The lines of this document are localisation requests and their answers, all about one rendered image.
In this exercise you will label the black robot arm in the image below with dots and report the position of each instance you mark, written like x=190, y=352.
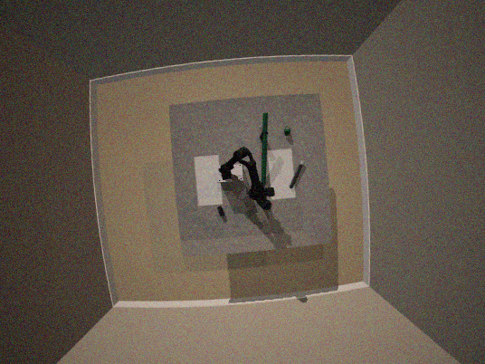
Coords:
x=257, y=191

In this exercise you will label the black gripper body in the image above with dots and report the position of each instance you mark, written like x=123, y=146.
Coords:
x=270, y=191

